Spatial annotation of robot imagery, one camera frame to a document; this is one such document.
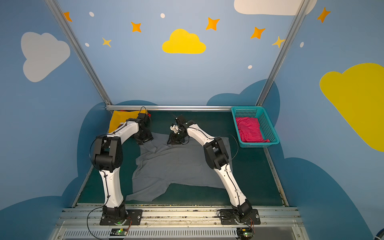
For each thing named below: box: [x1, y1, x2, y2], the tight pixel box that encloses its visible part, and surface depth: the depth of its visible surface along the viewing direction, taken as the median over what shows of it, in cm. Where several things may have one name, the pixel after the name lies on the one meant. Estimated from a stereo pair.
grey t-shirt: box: [126, 132, 225, 202], surface depth 92 cm
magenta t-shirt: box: [236, 117, 271, 143], surface depth 110 cm
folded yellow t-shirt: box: [109, 109, 148, 134], surface depth 109 cm
